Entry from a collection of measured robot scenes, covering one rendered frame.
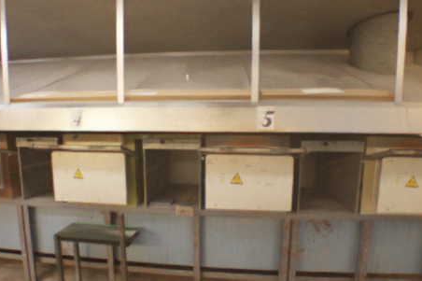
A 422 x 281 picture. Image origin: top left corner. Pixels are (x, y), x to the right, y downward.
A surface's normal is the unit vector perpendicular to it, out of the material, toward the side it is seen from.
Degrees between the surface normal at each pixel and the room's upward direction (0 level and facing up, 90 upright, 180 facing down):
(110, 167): 90
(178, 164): 90
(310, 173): 90
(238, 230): 90
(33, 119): 80
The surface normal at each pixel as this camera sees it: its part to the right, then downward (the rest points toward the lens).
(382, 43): -0.53, 0.06
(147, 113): -0.07, -0.11
